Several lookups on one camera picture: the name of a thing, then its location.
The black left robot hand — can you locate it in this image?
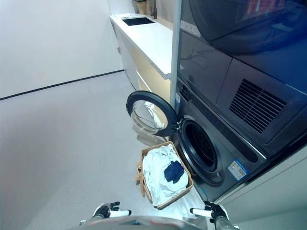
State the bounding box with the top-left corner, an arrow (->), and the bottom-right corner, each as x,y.
92,201 -> 132,219

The white garment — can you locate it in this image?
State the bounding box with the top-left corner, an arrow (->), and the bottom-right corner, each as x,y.
143,145 -> 189,208

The white vertical pillar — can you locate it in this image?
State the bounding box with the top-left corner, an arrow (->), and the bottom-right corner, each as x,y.
169,0 -> 181,106

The dark metal faucet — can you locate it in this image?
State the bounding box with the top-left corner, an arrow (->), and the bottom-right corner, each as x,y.
150,0 -> 158,20

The round glass washer door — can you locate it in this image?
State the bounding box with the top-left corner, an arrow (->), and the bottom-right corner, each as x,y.
126,90 -> 181,138

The white counter cabinet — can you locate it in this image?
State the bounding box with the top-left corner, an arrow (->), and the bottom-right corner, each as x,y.
109,13 -> 177,96

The white side cabinet panel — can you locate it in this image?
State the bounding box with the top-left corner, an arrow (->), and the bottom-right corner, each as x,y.
215,143 -> 307,230

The dark grey tumble dryer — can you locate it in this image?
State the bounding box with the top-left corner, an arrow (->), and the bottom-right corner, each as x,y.
176,0 -> 307,159

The blue white energy sticker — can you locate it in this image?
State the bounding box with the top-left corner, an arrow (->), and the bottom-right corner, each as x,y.
227,160 -> 249,179

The grey robot torso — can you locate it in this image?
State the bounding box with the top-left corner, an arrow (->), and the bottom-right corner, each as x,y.
80,215 -> 209,230

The dark blue garment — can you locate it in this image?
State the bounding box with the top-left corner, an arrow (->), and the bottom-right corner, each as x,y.
164,161 -> 185,184

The brown woven laundry basket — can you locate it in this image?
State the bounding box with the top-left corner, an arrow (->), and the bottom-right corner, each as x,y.
134,140 -> 194,209

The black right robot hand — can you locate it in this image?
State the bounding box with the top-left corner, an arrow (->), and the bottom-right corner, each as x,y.
189,201 -> 228,223

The dark grey washing machine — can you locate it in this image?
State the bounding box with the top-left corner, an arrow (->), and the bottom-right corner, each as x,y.
171,76 -> 268,203

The beige plant pot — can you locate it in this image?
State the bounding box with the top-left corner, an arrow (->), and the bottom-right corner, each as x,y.
134,0 -> 148,14

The white dryer label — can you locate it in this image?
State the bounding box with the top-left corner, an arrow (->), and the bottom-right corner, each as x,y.
181,21 -> 201,38

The black inset sink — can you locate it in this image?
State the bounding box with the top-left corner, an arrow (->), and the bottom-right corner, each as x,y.
121,17 -> 156,26

